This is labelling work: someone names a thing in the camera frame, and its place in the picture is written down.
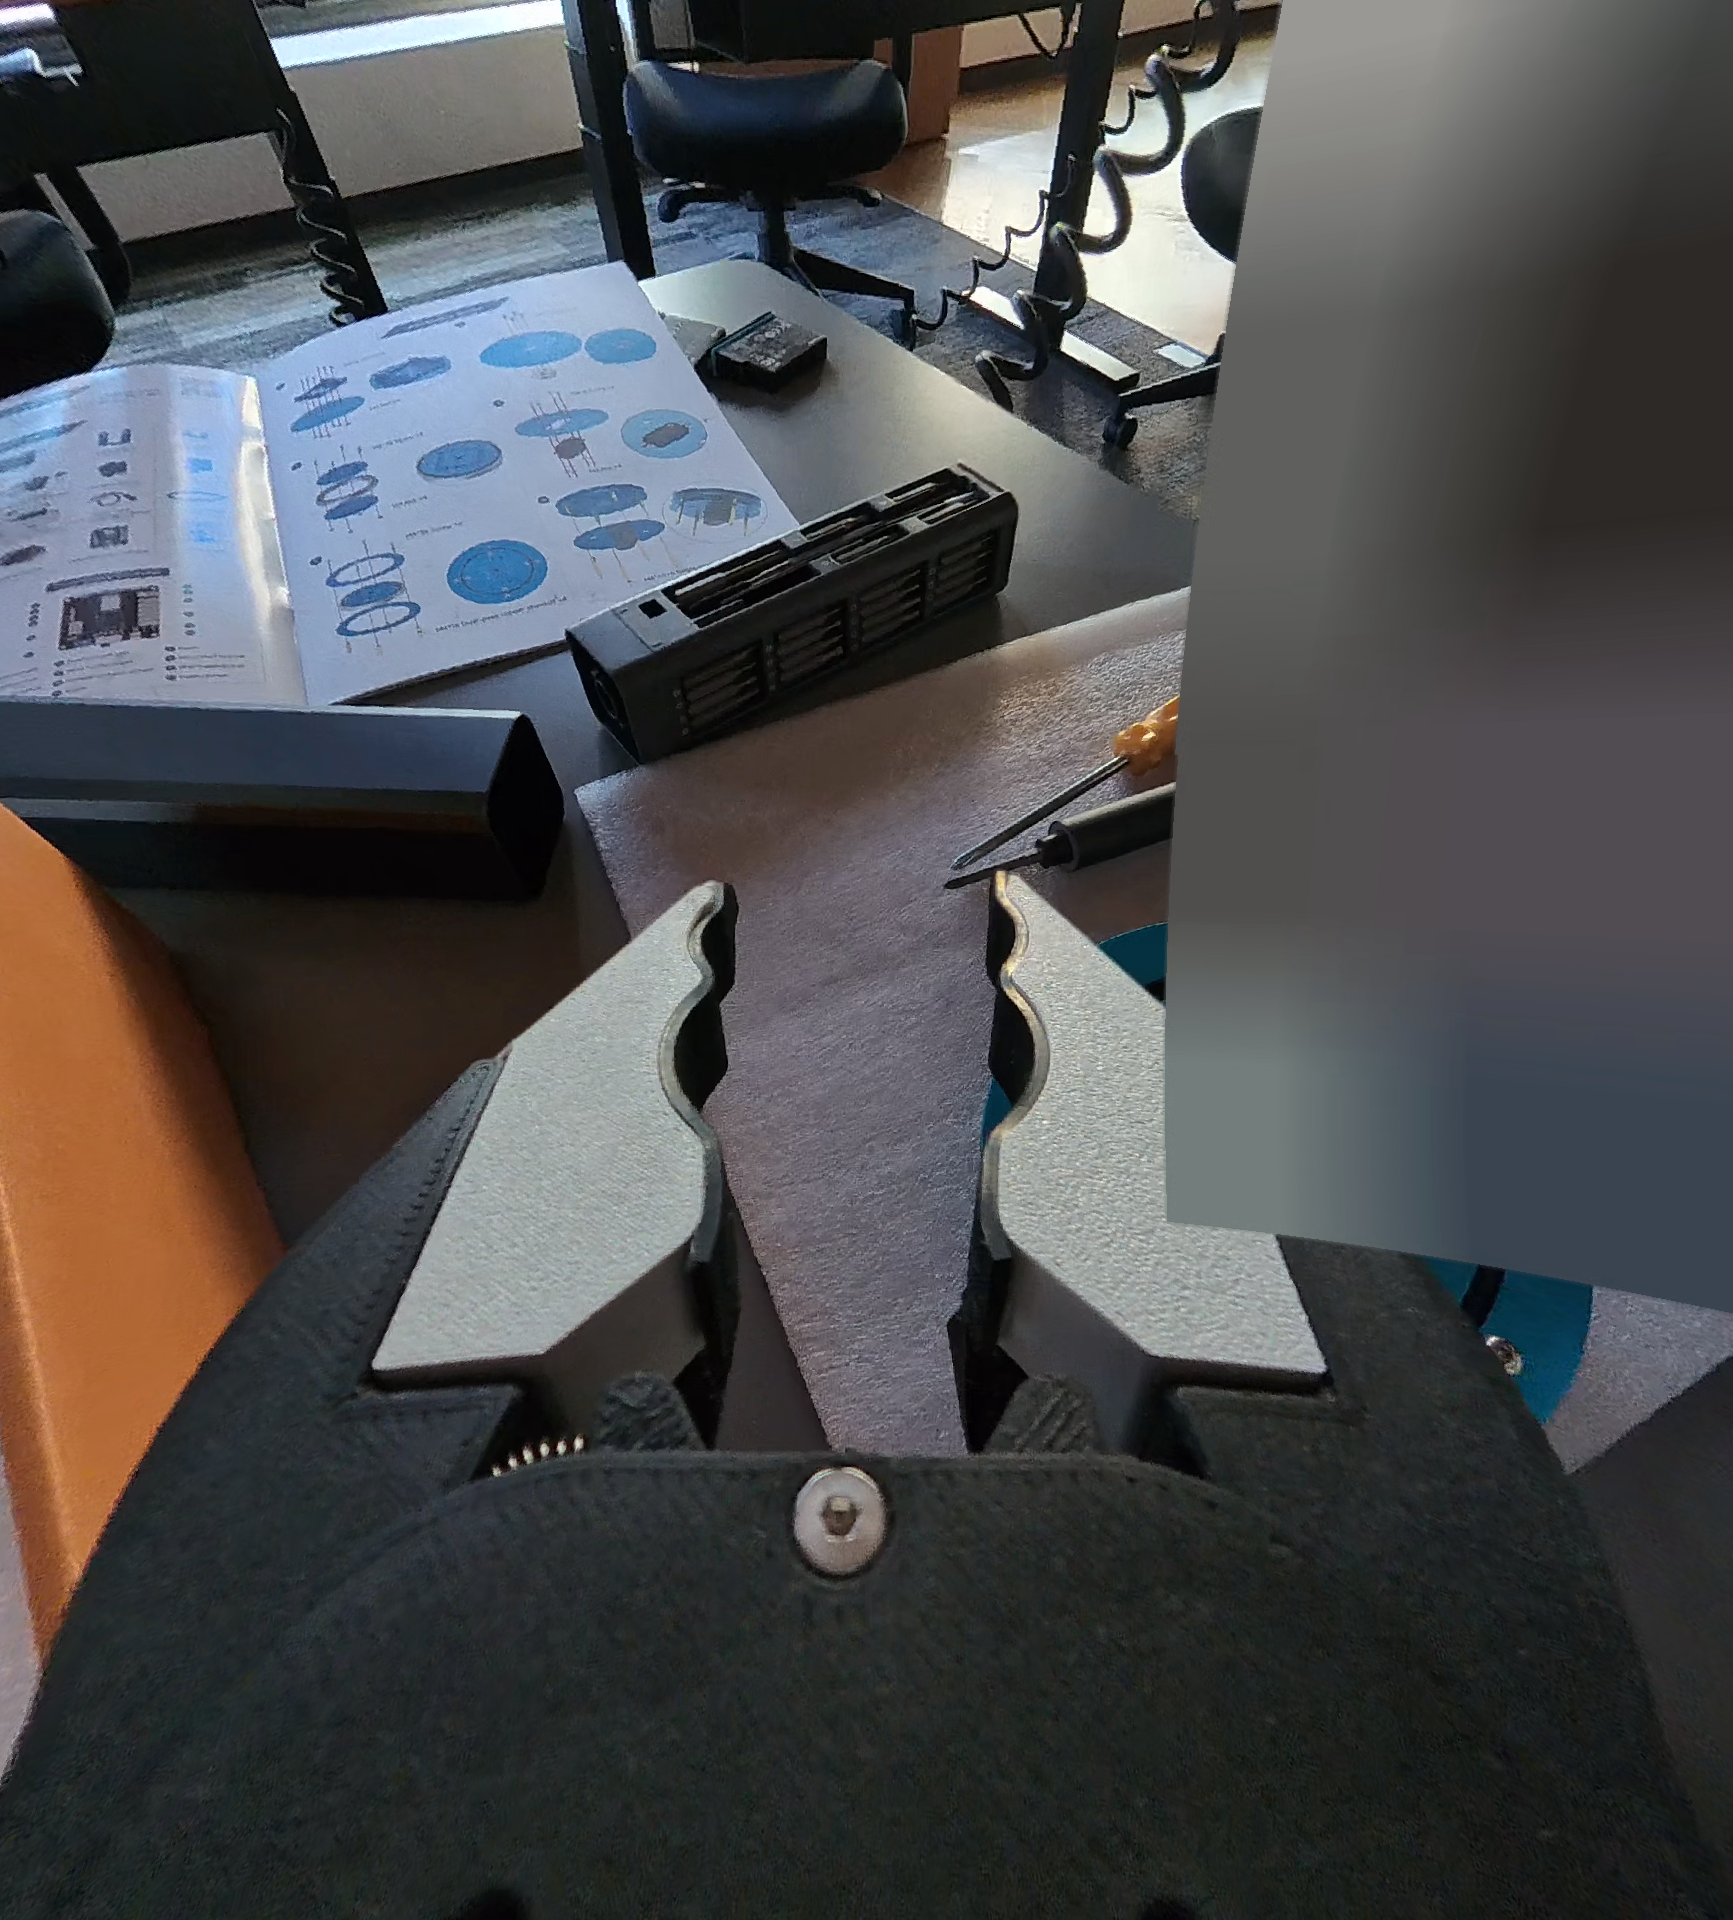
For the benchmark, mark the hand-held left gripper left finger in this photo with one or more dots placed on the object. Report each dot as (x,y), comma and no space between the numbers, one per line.
(568,1200)

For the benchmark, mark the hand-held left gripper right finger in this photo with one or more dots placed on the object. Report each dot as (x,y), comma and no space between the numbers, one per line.
(1108,1200)

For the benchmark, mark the blue round turntable base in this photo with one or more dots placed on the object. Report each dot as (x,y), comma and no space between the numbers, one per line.
(1534,1334)

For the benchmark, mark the black electric screwdriver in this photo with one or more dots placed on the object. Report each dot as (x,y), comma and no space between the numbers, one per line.
(1108,833)

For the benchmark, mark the grey foam mat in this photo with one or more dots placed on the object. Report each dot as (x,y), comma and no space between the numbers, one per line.
(838,930)

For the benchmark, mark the orange box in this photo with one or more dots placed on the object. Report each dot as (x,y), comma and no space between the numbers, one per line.
(57,1125)

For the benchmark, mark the dark grey case sleeve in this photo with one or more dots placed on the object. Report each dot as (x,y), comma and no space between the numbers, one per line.
(282,750)

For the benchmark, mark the open instruction manual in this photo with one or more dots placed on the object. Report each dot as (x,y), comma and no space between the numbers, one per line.
(508,480)

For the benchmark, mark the black office stool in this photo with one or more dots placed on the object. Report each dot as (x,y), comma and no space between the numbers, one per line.
(762,98)
(1219,180)

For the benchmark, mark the brown cardboard box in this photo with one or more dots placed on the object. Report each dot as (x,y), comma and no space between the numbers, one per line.
(928,74)

